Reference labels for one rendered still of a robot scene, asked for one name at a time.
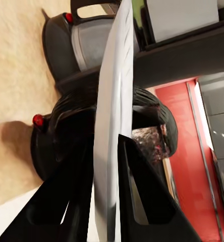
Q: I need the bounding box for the saucer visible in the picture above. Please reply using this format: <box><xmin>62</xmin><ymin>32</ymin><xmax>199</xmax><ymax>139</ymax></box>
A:
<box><xmin>93</xmin><ymin>0</ymin><xmax>134</xmax><ymax>242</ymax></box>

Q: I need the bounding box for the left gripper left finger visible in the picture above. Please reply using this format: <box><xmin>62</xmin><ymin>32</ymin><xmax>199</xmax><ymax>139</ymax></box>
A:
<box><xmin>0</xmin><ymin>134</ymin><xmax>94</xmax><ymax>242</ymax></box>

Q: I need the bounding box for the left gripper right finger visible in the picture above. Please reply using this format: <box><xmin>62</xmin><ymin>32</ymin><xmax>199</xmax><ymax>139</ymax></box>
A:
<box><xmin>118</xmin><ymin>134</ymin><xmax>202</xmax><ymax>242</ymax></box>

